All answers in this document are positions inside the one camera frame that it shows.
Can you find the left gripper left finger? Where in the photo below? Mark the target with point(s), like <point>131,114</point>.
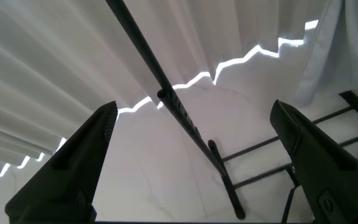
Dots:
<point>67,183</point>

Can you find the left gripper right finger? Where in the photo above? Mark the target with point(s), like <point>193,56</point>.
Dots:
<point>334,183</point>

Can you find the pale grey shorts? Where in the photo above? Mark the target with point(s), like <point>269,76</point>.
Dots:
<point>337,46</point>

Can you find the black clothes rack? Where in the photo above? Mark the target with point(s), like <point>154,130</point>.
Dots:
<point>143,46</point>

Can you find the white curtain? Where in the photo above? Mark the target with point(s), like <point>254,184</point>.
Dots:
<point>57,62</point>

